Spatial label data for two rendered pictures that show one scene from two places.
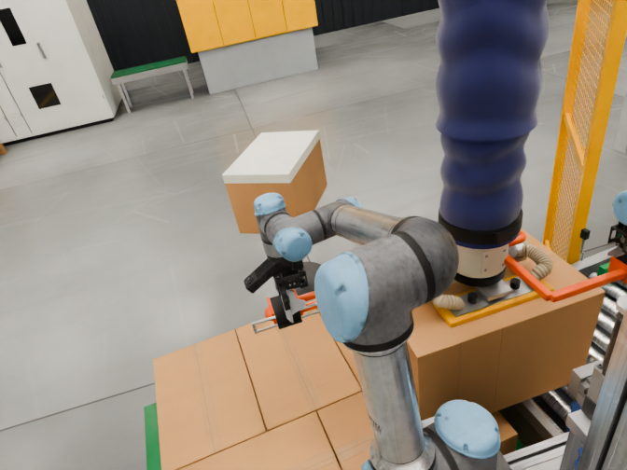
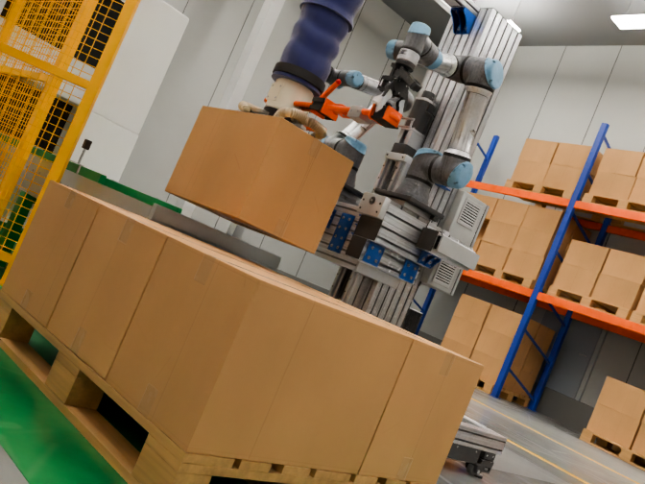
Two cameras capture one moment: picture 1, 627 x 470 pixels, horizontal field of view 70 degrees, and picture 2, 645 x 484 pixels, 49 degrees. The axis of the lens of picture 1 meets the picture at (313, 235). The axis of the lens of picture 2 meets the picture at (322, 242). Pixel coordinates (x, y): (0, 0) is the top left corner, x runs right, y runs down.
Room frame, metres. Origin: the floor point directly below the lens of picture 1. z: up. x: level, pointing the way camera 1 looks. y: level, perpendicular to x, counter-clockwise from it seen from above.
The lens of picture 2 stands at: (2.20, 2.20, 0.60)
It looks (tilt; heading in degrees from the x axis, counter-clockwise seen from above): 3 degrees up; 240
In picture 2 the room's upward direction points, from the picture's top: 23 degrees clockwise
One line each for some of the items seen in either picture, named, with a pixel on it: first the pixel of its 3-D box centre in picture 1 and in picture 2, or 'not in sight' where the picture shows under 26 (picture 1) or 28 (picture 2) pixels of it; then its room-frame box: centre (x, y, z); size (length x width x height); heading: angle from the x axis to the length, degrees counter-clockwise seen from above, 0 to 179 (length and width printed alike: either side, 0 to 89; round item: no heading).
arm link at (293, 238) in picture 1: (295, 234); (424, 53); (0.86, 0.04, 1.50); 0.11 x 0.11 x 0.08; 20
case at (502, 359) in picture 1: (471, 325); (256, 177); (1.06, -0.47, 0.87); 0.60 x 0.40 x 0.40; 100
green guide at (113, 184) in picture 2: not in sight; (115, 188); (1.17, -2.12, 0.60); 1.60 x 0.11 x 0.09; 104
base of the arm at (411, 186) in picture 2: not in sight; (414, 190); (0.48, -0.22, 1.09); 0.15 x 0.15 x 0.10
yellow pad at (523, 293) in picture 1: (494, 294); not in sight; (0.97, -0.49, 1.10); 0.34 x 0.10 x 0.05; 100
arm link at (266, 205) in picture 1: (272, 218); (416, 39); (0.95, 0.09, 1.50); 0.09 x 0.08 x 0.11; 20
